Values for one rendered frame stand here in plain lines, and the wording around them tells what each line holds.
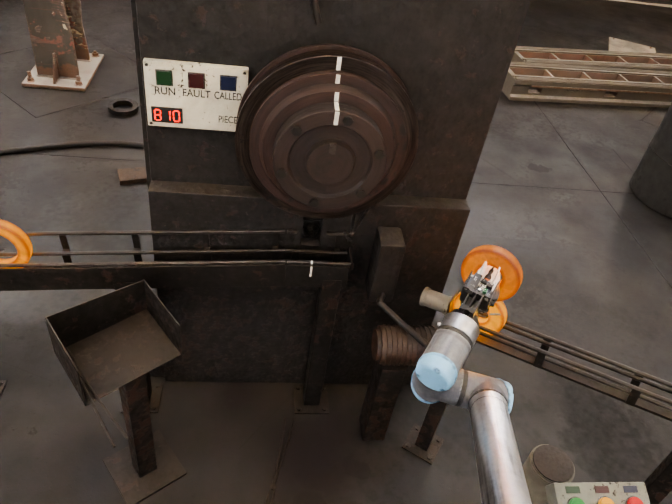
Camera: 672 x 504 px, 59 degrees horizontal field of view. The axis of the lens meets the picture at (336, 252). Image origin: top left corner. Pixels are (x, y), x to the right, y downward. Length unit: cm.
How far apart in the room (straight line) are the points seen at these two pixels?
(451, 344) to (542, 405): 126
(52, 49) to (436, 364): 358
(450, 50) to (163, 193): 88
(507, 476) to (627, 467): 143
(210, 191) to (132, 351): 49
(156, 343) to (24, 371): 91
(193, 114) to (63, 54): 279
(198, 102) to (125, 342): 67
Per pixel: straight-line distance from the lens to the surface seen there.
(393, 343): 185
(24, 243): 188
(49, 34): 437
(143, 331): 172
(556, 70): 535
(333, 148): 143
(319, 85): 143
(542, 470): 173
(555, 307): 303
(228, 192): 175
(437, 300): 177
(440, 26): 161
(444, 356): 134
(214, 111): 164
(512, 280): 156
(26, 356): 255
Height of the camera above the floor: 187
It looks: 40 degrees down
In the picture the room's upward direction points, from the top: 10 degrees clockwise
